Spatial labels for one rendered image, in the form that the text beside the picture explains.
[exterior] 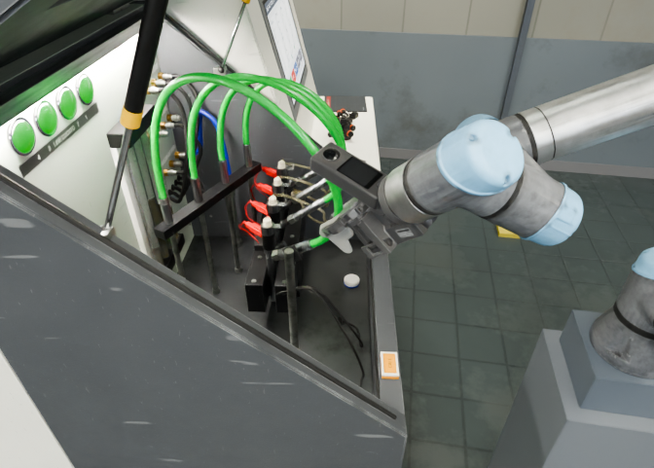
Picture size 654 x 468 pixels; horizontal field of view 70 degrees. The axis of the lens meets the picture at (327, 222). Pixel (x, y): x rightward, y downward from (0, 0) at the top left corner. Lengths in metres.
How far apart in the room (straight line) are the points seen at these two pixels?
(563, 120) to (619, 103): 0.07
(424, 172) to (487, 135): 0.08
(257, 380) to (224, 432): 0.15
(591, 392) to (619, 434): 0.11
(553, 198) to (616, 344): 0.55
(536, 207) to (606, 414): 0.67
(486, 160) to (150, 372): 0.53
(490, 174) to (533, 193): 0.08
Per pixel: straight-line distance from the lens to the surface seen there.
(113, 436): 0.91
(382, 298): 0.99
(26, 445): 1.01
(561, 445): 1.17
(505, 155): 0.49
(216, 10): 1.16
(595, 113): 0.69
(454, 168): 0.48
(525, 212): 0.54
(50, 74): 0.76
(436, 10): 3.25
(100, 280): 0.62
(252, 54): 1.16
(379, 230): 0.63
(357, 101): 1.85
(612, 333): 1.07
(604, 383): 1.07
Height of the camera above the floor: 1.65
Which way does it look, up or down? 36 degrees down
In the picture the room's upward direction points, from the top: straight up
